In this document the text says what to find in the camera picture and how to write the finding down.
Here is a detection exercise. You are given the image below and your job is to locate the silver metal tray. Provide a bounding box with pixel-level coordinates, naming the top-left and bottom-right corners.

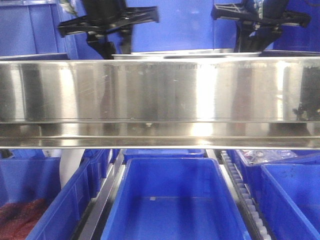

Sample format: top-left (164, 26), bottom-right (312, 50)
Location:
top-left (112, 48), bottom-right (262, 60)

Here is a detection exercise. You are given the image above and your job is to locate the lower blue bin left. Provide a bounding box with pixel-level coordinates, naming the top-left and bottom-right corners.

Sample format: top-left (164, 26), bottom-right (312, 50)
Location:
top-left (0, 157), bottom-right (91, 240)

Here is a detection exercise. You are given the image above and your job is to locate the blue bin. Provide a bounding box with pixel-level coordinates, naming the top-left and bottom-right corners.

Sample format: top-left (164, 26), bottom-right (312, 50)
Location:
top-left (259, 163), bottom-right (320, 240)
top-left (123, 148), bottom-right (205, 163)
top-left (101, 157), bottom-right (250, 240)
top-left (0, 157), bottom-right (91, 240)

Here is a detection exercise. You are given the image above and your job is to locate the lower blue bin right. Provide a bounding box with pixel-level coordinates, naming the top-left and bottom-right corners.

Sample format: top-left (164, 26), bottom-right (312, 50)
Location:
top-left (259, 163), bottom-right (320, 240)

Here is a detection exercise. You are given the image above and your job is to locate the stainless steel shelf rail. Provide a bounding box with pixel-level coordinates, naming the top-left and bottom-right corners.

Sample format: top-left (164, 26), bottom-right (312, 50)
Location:
top-left (0, 56), bottom-right (320, 149)

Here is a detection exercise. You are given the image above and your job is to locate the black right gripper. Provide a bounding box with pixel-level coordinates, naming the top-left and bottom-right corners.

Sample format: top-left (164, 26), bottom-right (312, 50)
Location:
top-left (211, 0), bottom-right (311, 52)

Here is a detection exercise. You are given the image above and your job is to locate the bag of small parts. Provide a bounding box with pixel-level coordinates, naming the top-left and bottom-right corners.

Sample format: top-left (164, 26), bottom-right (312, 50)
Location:
top-left (239, 149), bottom-right (298, 165)

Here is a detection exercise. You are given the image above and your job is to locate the blue bin behind centre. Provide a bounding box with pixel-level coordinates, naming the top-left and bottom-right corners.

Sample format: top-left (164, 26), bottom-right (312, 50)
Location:
top-left (123, 148), bottom-right (205, 163)

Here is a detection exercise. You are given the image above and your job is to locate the lower blue bin centre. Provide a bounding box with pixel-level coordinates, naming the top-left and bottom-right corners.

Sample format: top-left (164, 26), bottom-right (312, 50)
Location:
top-left (101, 157), bottom-right (250, 240)

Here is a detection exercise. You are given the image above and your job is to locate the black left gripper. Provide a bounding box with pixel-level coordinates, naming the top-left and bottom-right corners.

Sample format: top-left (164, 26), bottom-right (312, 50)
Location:
top-left (58, 0), bottom-right (160, 60)

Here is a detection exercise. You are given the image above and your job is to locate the red mesh material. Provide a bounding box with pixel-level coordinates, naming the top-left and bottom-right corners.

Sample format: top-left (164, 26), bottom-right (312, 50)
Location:
top-left (0, 198), bottom-right (48, 240)

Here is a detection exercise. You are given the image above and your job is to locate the lower white roller track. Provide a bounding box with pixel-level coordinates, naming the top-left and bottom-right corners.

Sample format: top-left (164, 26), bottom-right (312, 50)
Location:
top-left (220, 150), bottom-right (273, 240)

